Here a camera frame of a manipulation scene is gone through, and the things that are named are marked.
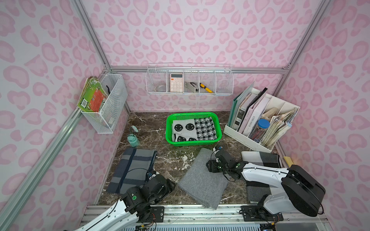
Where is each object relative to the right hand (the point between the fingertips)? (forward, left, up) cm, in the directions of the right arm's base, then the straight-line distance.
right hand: (209, 164), depth 88 cm
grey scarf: (-11, +7, +1) cm, 13 cm away
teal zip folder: (+27, -16, +26) cm, 41 cm away
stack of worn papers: (+16, -39, +19) cm, 46 cm away
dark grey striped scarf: (-1, +47, -1) cm, 47 cm away
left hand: (-14, +20, +3) cm, 24 cm away
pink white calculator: (+44, +21, +28) cm, 56 cm away
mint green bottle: (+14, +50, +4) cm, 52 cm away
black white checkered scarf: (-15, -25, -1) cm, 29 cm away
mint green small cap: (+13, +44, +18) cm, 49 cm away
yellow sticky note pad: (+6, -53, -7) cm, 54 cm away
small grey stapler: (+43, +11, +26) cm, 51 cm away
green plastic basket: (+36, +15, +4) cm, 40 cm away
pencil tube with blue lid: (+18, -32, +15) cm, 40 cm away
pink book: (+21, -22, +24) cm, 38 cm away
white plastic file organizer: (+29, -44, +21) cm, 56 cm away
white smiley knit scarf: (+25, +8, +2) cm, 26 cm away
